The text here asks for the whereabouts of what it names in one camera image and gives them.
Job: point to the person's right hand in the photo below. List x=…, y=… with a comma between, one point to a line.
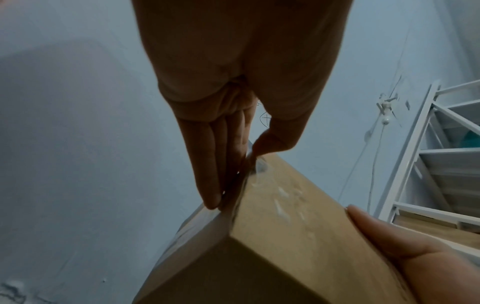
x=431, y=273

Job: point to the person's left hand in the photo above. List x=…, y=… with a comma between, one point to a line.
x=240, y=44

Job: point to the brown cardboard box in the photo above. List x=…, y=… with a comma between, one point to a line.
x=281, y=252

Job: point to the white metal rack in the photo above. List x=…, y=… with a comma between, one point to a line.
x=412, y=148

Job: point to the teal crumpled bag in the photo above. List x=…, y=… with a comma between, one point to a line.
x=472, y=139

